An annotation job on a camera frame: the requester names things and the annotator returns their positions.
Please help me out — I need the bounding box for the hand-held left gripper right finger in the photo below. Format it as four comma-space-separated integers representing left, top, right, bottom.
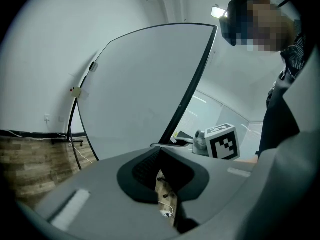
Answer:
161, 145, 258, 240

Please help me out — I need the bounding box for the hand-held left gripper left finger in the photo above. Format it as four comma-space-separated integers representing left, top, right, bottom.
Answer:
34, 145, 181, 240

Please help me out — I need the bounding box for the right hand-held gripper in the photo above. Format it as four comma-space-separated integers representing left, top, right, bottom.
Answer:
172, 123, 241, 161

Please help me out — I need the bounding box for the large white backdrop panel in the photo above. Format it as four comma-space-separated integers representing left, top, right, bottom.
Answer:
51, 22, 219, 172

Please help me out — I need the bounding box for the person's right forearm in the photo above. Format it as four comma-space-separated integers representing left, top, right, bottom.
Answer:
234, 156, 259, 165

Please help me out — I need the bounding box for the person's black apron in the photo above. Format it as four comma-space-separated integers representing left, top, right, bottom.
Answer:
258, 68, 301, 158

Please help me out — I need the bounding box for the cream box with red button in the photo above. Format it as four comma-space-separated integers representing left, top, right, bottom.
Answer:
70, 86, 83, 99

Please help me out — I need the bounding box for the white ceiling lamp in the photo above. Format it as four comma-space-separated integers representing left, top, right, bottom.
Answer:
210, 6, 229, 19

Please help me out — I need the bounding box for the person's striped shirt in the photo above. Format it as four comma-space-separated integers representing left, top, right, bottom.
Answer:
279, 32, 308, 80

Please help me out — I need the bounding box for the person's head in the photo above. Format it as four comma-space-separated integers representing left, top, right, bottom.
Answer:
227, 0, 296, 58

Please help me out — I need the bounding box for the white cable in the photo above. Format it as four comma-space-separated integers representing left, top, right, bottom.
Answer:
4, 129, 69, 142
68, 140, 93, 164

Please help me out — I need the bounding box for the white charger with cable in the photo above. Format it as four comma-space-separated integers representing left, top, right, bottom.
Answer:
158, 200, 176, 220

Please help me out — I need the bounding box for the black head-mounted camera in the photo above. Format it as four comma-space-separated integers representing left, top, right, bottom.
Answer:
219, 0, 241, 47

